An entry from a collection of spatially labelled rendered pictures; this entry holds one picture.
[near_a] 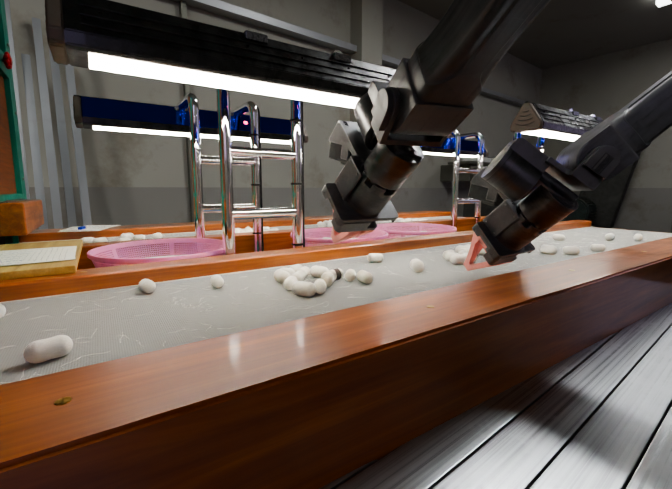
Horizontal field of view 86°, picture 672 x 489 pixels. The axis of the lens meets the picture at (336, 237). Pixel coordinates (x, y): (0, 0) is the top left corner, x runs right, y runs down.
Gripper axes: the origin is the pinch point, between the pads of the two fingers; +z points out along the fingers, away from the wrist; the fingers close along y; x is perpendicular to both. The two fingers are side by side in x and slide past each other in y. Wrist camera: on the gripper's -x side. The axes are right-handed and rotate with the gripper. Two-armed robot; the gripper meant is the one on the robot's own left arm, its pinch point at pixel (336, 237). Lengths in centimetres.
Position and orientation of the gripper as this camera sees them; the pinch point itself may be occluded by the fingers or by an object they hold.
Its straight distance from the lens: 57.2
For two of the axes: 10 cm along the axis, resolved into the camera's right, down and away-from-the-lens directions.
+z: -4.2, 5.6, 7.2
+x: 3.6, 8.2, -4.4
